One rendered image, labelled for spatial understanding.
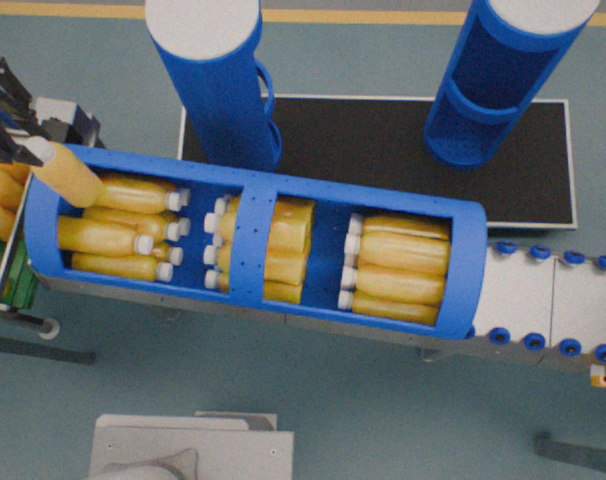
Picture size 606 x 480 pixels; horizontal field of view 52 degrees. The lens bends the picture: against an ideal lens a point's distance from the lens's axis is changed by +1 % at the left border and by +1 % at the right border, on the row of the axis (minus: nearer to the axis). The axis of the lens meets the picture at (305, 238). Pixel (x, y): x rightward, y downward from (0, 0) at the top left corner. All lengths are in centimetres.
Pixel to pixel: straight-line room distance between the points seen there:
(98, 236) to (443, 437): 152
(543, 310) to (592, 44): 169
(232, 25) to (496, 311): 92
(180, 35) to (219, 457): 97
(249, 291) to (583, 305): 77
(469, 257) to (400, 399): 126
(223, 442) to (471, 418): 130
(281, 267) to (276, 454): 36
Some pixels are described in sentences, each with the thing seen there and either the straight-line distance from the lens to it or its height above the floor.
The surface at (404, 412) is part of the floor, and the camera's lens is 235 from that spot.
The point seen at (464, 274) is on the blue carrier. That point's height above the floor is 123.
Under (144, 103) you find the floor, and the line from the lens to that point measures 273.
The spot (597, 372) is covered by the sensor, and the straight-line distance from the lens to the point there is 156.
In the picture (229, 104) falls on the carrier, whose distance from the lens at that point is 174.
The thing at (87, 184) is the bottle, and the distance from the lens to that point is 115.
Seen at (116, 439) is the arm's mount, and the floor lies 107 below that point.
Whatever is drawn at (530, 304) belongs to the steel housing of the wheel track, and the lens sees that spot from 150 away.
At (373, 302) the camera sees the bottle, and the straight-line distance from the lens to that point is 126.
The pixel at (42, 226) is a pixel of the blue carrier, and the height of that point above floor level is 122.
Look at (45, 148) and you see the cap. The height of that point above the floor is 145.
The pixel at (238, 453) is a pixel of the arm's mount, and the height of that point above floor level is 107.
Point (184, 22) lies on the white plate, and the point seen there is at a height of 104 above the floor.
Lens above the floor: 233
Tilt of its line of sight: 75 degrees down
